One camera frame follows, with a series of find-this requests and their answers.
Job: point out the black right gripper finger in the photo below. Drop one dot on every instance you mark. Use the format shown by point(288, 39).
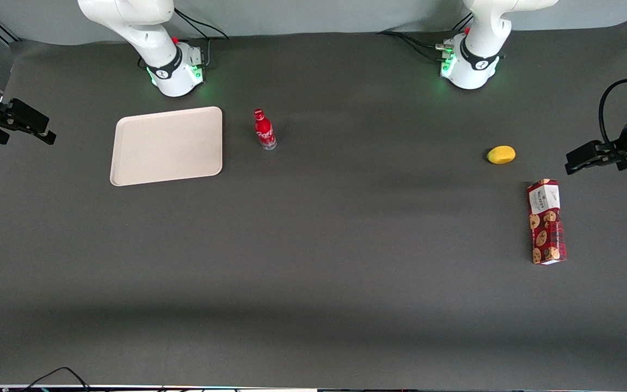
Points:
point(45, 137)

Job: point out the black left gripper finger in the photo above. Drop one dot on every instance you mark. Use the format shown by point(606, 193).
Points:
point(592, 147)
point(585, 164)

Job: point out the red coke bottle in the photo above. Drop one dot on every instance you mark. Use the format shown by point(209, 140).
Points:
point(264, 130)

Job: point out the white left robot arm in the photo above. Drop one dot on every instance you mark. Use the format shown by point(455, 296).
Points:
point(479, 49)

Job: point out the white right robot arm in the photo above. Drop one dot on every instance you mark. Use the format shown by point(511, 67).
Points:
point(153, 32)

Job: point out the beige plastic tray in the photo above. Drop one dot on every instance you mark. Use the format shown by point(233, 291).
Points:
point(167, 146)

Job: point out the red cookie box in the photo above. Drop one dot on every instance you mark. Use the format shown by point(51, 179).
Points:
point(547, 223)

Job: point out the yellow lemon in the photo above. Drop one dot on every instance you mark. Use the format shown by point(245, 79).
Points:
point(501, 155)

